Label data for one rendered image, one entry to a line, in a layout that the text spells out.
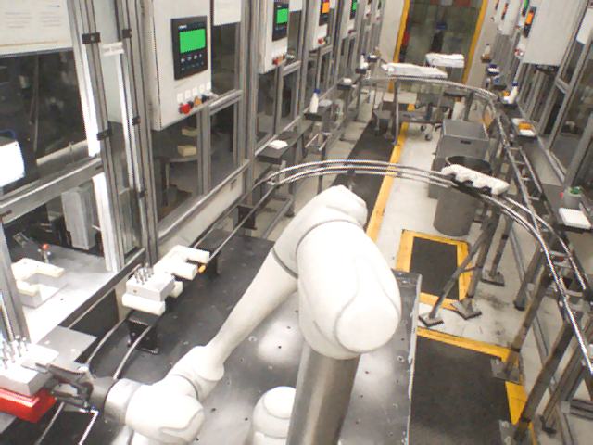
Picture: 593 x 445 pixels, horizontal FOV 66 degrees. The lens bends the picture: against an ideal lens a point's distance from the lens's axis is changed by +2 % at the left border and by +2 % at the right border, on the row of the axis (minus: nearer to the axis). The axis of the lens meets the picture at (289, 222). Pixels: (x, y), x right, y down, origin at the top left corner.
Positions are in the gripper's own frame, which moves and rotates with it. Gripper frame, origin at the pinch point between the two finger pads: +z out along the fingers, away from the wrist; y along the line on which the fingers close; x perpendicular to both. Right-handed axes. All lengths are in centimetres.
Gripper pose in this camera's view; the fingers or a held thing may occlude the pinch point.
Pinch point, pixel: (38, 372)
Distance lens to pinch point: 128.2
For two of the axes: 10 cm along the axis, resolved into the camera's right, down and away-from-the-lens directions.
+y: 0.9, -8.7, -4.9
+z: -9.5, -2.2, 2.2
